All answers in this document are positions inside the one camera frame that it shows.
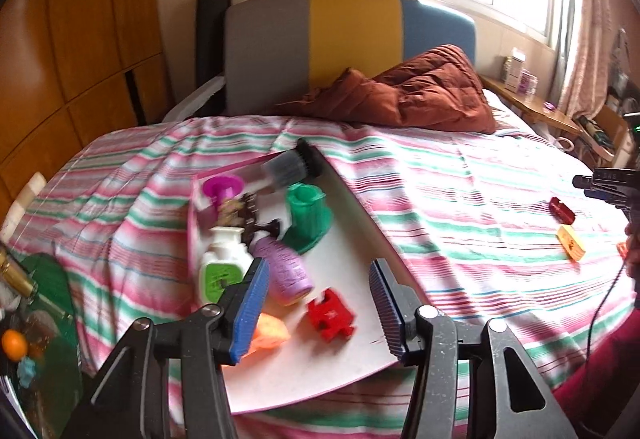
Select black cable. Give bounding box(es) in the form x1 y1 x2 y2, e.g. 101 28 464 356
587 259 628 360

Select red lipstick tube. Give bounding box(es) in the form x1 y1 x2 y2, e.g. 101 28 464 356
548 197 577 225

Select dark folded umbrella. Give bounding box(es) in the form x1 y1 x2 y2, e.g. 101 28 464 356
577 115 613 152

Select wooden chair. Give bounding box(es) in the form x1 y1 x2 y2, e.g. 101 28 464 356
575 104 631 164

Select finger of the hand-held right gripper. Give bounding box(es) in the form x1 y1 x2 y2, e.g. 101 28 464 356
572 169 640 222

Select orange fruit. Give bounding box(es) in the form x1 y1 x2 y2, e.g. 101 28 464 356
1 329 28 362

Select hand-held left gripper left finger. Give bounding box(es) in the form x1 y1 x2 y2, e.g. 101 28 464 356
60 257 271 439

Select round green glass table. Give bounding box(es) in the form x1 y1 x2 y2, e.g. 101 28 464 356
0 251 83 439

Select gold glass bottle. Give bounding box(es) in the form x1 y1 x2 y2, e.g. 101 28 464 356
0 246 40 306

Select grey black cylinder brush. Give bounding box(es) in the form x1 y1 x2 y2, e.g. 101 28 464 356
245 137 325 194

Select light blue plastic piece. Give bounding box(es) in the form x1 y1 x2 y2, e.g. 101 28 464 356
16 358 38 387

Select white carton box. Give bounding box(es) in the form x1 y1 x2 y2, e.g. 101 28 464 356
502 48 527 92

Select white bed side rail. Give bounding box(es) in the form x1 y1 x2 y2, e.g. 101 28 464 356
161 74 226 122

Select beige patterned curtain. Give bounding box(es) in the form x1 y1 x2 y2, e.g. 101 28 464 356
547 0 618 114

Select wooden wardrobe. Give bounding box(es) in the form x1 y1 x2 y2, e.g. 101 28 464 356
0 0 173 220

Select purple plastic bottle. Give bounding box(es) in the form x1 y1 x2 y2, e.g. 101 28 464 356
248 219 315 306

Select orange hair claw clip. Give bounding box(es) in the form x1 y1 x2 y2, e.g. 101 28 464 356
247 311 292 360

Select white tray with pink rim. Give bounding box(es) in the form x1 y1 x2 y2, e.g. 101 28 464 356
187 151 436 415

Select green plastic spool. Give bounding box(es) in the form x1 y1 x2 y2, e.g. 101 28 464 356
285 184 333 255

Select yellow block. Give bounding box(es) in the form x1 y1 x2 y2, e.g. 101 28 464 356
556 225 586 262

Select brown down jacket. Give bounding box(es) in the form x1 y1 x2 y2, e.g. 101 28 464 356
277 44 497 134

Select pale bed sheet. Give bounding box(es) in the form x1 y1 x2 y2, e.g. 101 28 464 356
482 89 526 134

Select person's red trousers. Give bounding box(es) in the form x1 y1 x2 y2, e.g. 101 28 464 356
552 309 640 439

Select cluttered shelf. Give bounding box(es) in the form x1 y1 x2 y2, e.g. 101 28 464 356
607 26 640 114

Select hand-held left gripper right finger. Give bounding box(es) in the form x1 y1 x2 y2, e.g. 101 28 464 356
367 259 581 439

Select stack of paper cups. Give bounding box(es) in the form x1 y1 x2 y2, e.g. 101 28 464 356
0 171 48 240

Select red toy block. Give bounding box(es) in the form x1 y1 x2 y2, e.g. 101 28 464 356
306 286 358 341

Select grey yellow blue headboard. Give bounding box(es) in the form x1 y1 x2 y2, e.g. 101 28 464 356
222 0 477 117

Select magenta plastic cup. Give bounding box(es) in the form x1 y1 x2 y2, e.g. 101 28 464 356
201 174 246 212

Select black rolled mat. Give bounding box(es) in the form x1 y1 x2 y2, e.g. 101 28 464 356
195 0 232 84

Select pink green striped blanket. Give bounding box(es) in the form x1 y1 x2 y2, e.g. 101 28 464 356
10 114 638 425

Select white green soap bottle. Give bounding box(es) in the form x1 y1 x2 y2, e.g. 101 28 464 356
197 226 256 307

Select wooden bedside desk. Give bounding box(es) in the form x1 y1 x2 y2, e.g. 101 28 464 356
481 75 581 136

